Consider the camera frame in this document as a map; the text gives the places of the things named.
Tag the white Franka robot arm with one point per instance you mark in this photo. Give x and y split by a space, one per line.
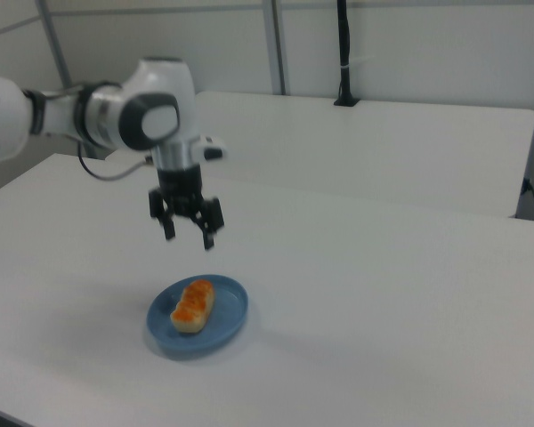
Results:
115 115

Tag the grey slanted partition post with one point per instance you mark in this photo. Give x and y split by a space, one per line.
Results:
55 44

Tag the grey vertical partition post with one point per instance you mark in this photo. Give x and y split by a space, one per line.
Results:
279 44

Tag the blue round plate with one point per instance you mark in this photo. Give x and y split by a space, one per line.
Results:
224 316

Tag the orange-topped bread loaf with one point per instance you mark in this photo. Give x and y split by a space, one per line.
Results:
193 307

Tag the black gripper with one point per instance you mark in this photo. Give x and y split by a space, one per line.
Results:
180 189

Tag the black camera stand pole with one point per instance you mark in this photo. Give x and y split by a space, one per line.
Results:
346 53

